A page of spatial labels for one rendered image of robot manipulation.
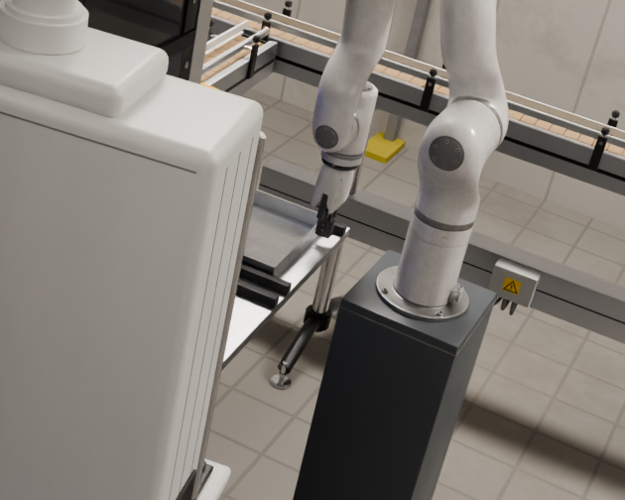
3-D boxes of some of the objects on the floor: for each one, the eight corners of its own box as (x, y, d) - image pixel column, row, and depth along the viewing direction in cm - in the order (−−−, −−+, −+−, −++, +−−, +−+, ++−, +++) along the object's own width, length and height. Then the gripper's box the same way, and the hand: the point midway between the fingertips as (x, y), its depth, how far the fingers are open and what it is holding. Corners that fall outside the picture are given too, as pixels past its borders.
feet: (263, 383, 358) (272, 343, 351) (329, 307, 399) (338, 270, 392) (289, 394, 356) (298, 354, 349) (352, 315, 397) (361, 279, 390)
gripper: (344, 175, 237) (325, 256, 246) (372, 149, 249) (353, 227, 258) (309, 162, 239) (292, 243, 248) (338, 136, 251) (320, 214, 260)
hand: (324, 226), depth 252 cm, fingers closed
